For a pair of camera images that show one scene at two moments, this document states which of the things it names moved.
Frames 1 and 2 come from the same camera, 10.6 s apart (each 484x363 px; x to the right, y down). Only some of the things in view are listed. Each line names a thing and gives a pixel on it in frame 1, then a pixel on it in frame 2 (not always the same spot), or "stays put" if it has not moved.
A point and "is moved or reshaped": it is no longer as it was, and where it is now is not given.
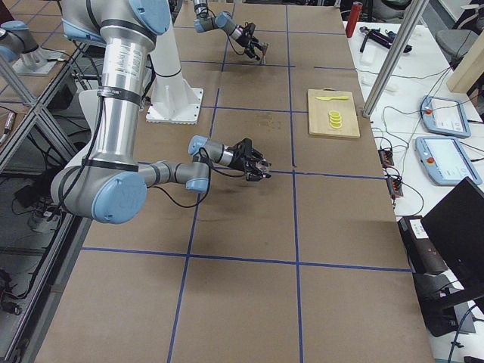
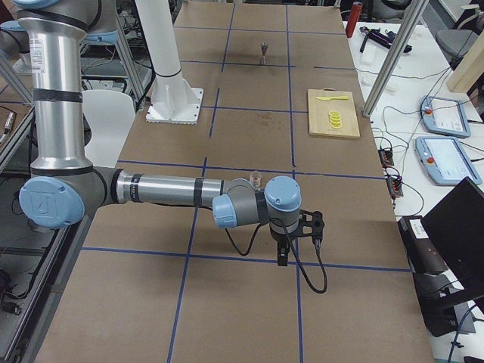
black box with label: x=423 y=252 stays put
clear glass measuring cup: x=262 y=166 is moved or reshaped
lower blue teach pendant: x=446 y=160 stays put
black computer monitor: x=456 y=227 stays put
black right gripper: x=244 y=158 to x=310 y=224
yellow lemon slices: x=335 y=119 stays put
